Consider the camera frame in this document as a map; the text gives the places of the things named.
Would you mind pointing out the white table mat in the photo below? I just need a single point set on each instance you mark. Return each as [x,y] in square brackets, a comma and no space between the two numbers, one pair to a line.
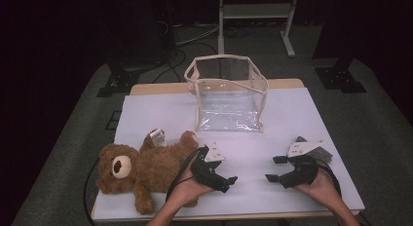
[156,115]

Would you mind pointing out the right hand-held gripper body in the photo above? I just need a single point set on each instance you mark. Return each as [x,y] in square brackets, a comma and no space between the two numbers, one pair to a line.
[305,172]

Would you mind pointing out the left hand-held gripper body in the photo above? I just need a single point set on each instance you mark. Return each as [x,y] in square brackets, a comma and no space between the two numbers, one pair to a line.
[204,169]

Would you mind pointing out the black floor socket panel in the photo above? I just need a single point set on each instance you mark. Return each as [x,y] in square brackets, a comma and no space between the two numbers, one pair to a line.
[113,120]

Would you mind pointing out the black stand base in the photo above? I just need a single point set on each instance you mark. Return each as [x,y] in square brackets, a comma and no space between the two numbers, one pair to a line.
[120,80]
[339,78]

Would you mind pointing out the person's right hand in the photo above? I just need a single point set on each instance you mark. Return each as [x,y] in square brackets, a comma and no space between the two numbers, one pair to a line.
[323,190]

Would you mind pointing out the brown teddy bear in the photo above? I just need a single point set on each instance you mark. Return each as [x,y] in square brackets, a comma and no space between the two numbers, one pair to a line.
[156,167]

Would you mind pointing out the white metal stand frame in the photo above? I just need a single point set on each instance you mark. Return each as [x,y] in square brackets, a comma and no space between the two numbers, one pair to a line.
[256,11]

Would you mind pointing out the clear plastic bag beige trim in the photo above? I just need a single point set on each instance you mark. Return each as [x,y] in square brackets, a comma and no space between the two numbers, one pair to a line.
[227,105]

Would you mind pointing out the person's left hand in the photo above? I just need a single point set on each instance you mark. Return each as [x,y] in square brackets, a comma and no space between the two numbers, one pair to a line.
[188,190]

